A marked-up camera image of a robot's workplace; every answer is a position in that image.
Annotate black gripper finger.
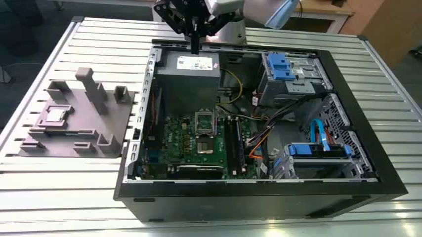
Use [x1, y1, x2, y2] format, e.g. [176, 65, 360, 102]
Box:
[153, 0, 196, 54]
[195, 12, 235, 54]

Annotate silver square CPU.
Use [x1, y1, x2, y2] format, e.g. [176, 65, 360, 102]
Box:
[45, 110, 67, 122]

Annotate blue drive carrier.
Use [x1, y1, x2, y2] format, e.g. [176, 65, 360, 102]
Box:
[267, 53, 296, 81]

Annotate grey power supply unit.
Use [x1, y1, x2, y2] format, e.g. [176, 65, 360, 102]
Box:
[155, 50, 220, 119]

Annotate metal socket cover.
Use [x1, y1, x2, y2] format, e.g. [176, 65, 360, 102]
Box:
[193, 108, 217, 138]

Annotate grey metal drive cage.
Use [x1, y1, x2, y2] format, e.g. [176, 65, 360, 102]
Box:
[256, 51, 334, 107]

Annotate dark office chair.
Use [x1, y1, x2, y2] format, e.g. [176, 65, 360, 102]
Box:
[0, 0, 45, 59]

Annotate black RAM slot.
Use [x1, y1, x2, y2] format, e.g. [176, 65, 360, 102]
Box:
[224, 117, 233, 173]
[235, 118, 244, 173]
[229, 117, 239, 173]

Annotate grey parts rack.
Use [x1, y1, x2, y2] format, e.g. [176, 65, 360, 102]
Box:
[17, 67, 141, 158]

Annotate brown wooden cabinet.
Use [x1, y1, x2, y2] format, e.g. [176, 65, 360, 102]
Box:
[342, 0, 422, 71]

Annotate green motherboard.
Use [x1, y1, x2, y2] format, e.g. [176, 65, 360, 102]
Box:
[137, 108, 262, 180]

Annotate hard disk in blue carrier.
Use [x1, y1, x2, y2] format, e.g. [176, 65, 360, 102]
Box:
[284, 144, 352, 159]

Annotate black graphics card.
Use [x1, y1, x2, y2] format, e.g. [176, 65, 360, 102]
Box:
[165, 163, 224, 180]

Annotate metal disk bay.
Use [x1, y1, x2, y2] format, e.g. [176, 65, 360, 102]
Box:
[271, 143, 376, 180]

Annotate black PC case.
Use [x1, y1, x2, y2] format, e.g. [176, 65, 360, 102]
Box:
[112, 38, 410, 223]

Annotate silver camera with label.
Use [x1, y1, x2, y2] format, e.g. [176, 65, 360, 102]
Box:
[204, 0, 232, 18]

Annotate yellow wire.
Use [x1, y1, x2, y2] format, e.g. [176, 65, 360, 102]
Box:
[216, 68, 244, 106]

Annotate wooden desk white frame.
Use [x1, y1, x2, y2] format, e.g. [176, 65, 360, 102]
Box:
[286, 0, 356, 34]

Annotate black cable bundle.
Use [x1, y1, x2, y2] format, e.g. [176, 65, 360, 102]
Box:
[247, 93, 334, 146]

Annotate orange wires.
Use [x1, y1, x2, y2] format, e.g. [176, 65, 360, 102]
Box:
[248, 145, 264, 161]

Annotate blue wire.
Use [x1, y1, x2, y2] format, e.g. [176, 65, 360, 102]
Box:
[310, 118, 331, 152]

